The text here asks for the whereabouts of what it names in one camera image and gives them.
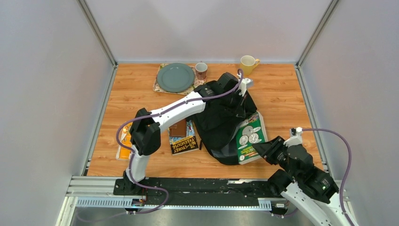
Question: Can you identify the aluminium frame post left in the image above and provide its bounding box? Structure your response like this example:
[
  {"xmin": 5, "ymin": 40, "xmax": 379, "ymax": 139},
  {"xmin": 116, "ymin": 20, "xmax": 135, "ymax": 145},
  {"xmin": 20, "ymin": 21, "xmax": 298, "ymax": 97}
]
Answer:
[{"xmin": 77, "ymin": 0, "xmax": 118, "ymax": 68}]

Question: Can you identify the yellow ceramic mug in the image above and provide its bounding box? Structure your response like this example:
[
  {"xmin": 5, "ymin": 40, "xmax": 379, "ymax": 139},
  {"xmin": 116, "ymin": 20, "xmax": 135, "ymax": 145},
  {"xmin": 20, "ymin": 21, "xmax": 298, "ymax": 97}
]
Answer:
[{"xmin": 239, "ymin": 55, "xmax": 260, "ymax": 76}]

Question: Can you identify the aluminium frame post right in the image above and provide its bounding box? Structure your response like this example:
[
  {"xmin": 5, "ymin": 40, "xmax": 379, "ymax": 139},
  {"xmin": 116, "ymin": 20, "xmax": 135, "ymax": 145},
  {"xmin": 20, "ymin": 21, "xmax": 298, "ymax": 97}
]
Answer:
[{"xmin": 296, "ymin": 0, "xmax": 340, "ymax": 68}]

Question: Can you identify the green paperback book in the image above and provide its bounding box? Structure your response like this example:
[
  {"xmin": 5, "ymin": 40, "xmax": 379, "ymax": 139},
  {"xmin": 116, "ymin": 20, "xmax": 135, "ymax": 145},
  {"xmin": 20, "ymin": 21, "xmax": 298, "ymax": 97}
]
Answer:
[{"xmin": 236, "ymin": 111, "xmax": 268, "ymax": 165}]

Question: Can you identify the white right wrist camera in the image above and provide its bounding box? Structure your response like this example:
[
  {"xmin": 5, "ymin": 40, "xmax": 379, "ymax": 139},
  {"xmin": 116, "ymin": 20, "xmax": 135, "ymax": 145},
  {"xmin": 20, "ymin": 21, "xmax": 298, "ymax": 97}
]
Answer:
[{"xmin": 284, "ymin": 127, "xmax": 303, "ymax": 147}]

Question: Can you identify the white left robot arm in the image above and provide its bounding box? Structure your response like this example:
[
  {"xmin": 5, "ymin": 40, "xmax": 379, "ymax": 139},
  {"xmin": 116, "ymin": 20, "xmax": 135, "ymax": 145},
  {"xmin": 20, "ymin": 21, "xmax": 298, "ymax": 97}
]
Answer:
[{"xmin": 124, "ymin": 69, "xmax": 254, "ymax": 195}]

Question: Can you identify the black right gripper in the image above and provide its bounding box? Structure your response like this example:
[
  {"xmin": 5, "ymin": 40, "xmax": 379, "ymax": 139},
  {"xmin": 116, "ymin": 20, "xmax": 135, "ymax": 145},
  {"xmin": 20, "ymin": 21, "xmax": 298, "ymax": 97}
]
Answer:
[{"xmin": 251, "ymin": 136, "xmax": 300, "ymax": 181}]

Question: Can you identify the floral serving tray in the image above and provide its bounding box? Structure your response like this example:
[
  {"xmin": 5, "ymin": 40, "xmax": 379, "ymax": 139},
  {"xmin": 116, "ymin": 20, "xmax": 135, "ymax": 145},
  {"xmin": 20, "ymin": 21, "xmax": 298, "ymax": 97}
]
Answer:
[{"xmin": 153, "ymin": 63, "xmax": 206, "ymax": 95}]

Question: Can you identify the black yellow storey treehouse book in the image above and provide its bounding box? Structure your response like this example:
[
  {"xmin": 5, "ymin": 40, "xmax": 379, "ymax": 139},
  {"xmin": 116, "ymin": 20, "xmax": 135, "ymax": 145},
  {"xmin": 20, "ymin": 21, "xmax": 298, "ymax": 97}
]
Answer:
[{"xmin": 168, "ymin": 120, "xmax": 199, "ymax": 155}]

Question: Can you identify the black fabric student bag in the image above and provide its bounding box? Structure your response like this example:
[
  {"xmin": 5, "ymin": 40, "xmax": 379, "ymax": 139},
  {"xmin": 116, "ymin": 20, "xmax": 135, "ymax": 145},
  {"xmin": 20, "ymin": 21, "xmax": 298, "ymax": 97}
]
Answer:
[{"xmin": 188, "ymin": 91, "xmax": 257, "ymax": 165}]

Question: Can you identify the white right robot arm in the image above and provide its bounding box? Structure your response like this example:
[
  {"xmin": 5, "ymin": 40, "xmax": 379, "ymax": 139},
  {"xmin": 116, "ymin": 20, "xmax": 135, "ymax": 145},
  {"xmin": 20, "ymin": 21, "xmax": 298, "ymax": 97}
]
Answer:
[{"xmin": 253, "ymin": 135, "xmax": 358, "ymax": 226}]

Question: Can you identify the brown patterned mug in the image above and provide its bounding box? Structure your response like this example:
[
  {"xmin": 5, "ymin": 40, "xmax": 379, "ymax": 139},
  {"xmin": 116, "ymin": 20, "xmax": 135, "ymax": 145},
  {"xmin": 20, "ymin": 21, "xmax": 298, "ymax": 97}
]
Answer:
[{"xmin": 195, "ymin": 62, "xmax": 208, "ymax": 80}]

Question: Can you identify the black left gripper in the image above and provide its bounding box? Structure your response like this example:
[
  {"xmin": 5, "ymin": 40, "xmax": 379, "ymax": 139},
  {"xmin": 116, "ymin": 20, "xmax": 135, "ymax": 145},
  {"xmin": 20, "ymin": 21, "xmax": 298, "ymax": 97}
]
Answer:
[{"xmin": 219, "ymin": 89, "xmax": 247, "ymax": 118}]

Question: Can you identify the aluminium frame post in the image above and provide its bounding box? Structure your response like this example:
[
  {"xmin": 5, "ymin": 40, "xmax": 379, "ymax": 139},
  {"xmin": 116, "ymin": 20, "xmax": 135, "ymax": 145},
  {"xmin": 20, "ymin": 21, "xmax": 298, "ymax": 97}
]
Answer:
[
  {"xmin": 296, "ymin": 0, "xmax": 340, "ymax": 68},
  {"xmin": 77, "ymin": 0, "xmax": 118, "ymax": 68}
]

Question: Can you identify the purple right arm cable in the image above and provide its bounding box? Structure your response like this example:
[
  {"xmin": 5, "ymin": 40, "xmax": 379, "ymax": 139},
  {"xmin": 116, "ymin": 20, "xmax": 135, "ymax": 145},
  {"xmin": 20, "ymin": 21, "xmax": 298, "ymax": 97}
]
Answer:
[{"xmin": 301, "ymin": 128, "xmax": 358, "ymax": 226}]

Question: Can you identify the brown leather wallet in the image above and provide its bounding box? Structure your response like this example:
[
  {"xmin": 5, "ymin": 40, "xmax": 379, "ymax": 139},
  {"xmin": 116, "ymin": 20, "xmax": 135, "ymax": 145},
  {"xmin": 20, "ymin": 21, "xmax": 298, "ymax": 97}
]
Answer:
[{"xmin": 169, "ymin": 119, "xmax": 187, "ymax": 137}]

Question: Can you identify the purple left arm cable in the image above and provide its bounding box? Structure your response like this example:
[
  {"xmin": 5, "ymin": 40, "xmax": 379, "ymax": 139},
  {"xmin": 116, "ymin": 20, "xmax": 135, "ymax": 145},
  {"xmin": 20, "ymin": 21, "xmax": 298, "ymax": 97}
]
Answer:
[{"xmin": 116, "ymin": 68, "xmax": 244, "ymax": 216}]

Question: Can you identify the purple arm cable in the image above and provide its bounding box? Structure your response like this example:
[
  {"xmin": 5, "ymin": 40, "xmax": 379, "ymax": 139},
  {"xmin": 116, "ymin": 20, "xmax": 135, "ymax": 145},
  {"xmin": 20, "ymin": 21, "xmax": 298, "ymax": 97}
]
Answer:
[
  {"xmin": 301, "ymin": 128, "xmax": 358, "ymax": 226},
  {"xmin": 116, "ymin": 68, "xmax": 244, "ymax": 216}
]

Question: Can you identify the teal ceramic plate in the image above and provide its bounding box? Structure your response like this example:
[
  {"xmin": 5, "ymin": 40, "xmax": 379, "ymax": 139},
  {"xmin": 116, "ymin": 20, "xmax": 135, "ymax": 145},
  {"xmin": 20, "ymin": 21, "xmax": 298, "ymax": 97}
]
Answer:
[{"xmin": 156, "ymin": 63, "xmax": 195, "ymax": 93}]

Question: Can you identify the orange paperback book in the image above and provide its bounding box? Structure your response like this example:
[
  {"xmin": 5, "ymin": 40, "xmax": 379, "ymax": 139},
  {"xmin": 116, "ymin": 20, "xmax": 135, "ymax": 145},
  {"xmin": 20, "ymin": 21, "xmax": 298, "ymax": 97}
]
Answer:
[{"xmin": 116, "ymin": 123, "xmax": 132, "ymax": 161}]

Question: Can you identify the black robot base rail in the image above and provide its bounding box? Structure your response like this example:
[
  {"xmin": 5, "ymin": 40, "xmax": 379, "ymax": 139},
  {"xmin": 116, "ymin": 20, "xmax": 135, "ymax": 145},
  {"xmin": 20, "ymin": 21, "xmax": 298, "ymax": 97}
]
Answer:
[{"xmin": 113, "ymin": 177, "xmax": 286, "ymax": 207}]

